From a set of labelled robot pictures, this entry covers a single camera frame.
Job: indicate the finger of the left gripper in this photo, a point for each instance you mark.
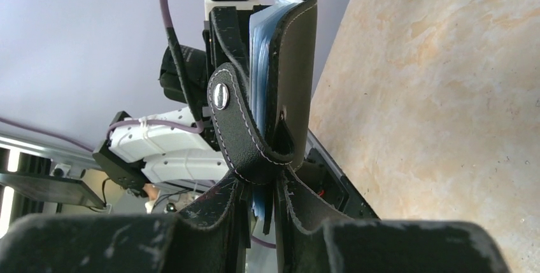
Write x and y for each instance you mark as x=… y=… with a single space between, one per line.
x=229 y=38

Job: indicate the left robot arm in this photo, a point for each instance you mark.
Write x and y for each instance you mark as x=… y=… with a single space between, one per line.
x=167 y=148

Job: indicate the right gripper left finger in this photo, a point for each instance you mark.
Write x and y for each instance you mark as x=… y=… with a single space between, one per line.
x=202 y=237

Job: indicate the black monitor in background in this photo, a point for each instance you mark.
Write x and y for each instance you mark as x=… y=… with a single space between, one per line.
x=45 y=188

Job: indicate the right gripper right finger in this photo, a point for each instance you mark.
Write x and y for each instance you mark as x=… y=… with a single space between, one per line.
x=312 y=236

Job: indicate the person in background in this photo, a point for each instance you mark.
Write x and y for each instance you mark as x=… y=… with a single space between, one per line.
x=153 y=194

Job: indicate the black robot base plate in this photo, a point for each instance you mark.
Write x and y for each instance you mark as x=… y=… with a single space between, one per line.
x=325 y=177

